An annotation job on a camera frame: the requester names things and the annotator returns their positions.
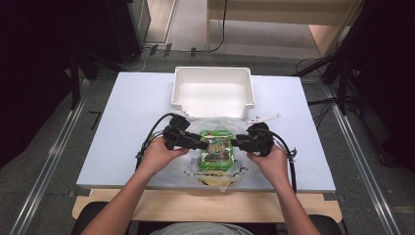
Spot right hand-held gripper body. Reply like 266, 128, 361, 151
246, 114, 282, 157

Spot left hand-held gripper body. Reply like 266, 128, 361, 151
162, 111, 192, 151

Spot green snack packet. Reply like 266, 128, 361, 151
198, 129, 236, 171

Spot clear printed plastic bag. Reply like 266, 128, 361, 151
180, 116, 259, 194

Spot person's left hand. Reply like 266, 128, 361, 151
140, 136, 190, 179

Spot person's right hand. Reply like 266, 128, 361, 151
246, 144, 292, 189

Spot white plastic bin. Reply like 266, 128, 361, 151
170, 66, 256, 120

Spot white table board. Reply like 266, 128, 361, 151
76, 71, 337, 193

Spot wooden table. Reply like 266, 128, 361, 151
71, 187, 343, 224

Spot black floor tape mark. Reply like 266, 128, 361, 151
88, 110, 104, 131

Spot person's grey shirt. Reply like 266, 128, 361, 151
149, 221, 256, 235

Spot black metal stand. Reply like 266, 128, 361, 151
69, 48, 82, 111
337, 58, 352, 116

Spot black cabinet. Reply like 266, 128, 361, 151
106, 0, 152, 66

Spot wooden shelf unit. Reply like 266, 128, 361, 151
205, 0, 364, 59

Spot dark curtain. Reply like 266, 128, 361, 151
344, 0, 415, 172
0, 0, 111, 169

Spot right hand-held gripper cable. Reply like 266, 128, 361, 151
269, 129, 299, 194

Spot white floor cable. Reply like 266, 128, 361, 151
129, 48, 147, 73

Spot black floor cables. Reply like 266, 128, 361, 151
294, 57, 328, 76

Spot metal floor rail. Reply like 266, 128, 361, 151
322, 83, 403, 235
9, 79, 90, 235

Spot hanging black cable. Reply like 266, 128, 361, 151
208, 0, 229, 54

